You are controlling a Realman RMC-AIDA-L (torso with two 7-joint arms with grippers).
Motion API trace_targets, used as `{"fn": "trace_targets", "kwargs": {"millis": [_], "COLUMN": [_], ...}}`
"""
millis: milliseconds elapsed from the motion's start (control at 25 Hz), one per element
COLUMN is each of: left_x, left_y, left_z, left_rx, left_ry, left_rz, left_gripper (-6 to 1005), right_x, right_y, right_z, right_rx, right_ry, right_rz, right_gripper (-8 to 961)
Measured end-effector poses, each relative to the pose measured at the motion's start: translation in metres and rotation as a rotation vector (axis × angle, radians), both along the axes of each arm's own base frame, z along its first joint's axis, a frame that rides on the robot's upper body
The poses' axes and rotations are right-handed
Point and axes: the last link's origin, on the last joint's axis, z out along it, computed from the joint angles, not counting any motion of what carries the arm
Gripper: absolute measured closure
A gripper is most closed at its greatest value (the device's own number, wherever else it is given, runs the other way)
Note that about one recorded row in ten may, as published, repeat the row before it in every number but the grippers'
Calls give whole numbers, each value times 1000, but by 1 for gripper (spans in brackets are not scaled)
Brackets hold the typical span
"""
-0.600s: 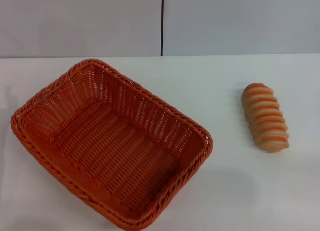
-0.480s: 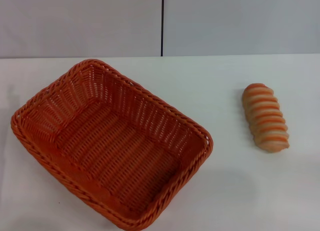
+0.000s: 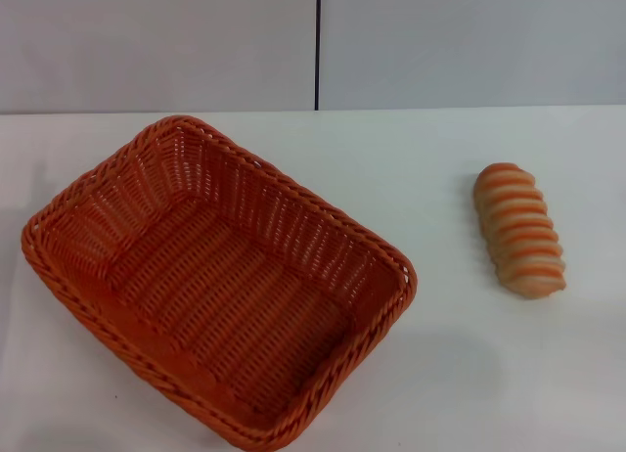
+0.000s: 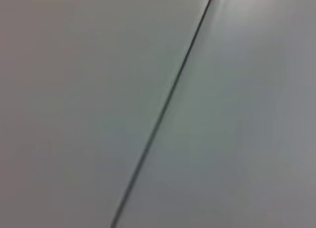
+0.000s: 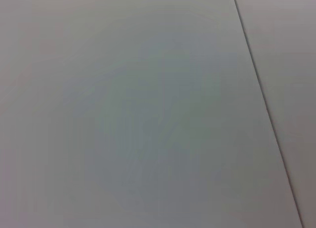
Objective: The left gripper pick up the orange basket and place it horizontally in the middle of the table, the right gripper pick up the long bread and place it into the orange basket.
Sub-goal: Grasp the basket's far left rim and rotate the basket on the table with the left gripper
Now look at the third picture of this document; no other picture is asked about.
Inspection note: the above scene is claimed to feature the orange woven plastic basket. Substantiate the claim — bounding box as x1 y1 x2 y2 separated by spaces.
20 113 419 452

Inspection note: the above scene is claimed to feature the orange striped bread loaf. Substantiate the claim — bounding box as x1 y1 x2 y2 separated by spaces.
471 161 568 300

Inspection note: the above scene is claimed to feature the black vertical wall strip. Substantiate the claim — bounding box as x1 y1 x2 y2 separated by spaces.
314 0 323 113

